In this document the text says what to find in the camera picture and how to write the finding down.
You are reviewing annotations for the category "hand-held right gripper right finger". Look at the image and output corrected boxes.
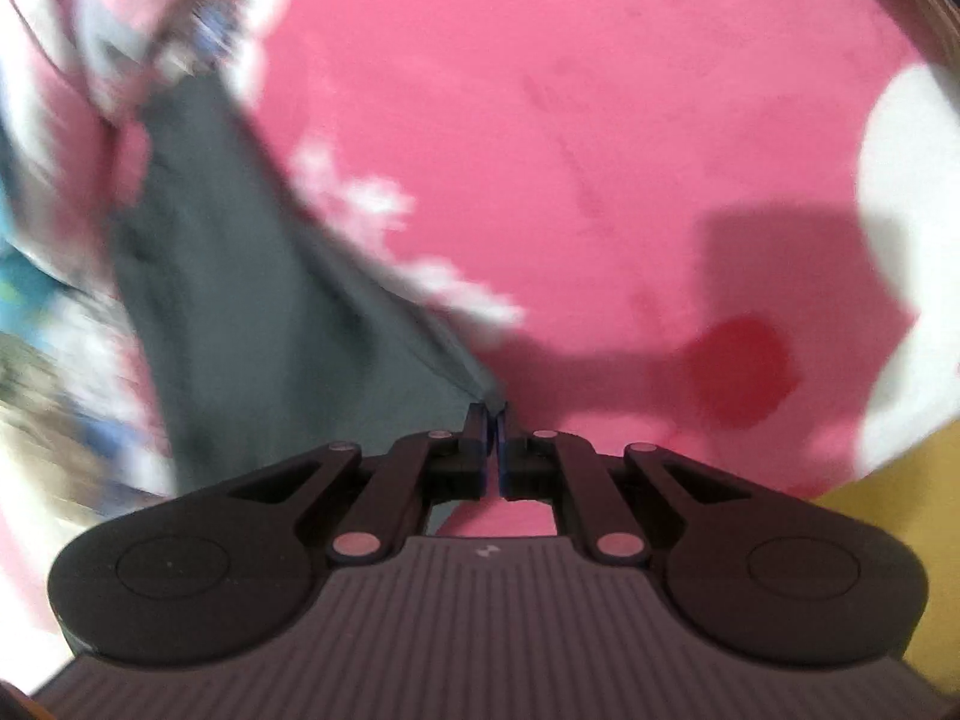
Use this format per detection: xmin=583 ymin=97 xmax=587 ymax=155
xmin=499 ymin=403 xmax=751 ymax=565

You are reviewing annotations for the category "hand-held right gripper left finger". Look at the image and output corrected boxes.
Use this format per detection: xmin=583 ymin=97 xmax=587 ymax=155
xmin=225 ymin=403 xmax=490 ymax=563

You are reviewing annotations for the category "dark grey garment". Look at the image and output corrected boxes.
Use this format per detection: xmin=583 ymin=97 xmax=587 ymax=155
xmin=111 ymin=75 xmax=512 ymax=541

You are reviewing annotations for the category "pink floral bed sheet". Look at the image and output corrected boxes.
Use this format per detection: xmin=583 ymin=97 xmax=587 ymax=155
xmin=0 ymin=0 xmax=960 ymax=533

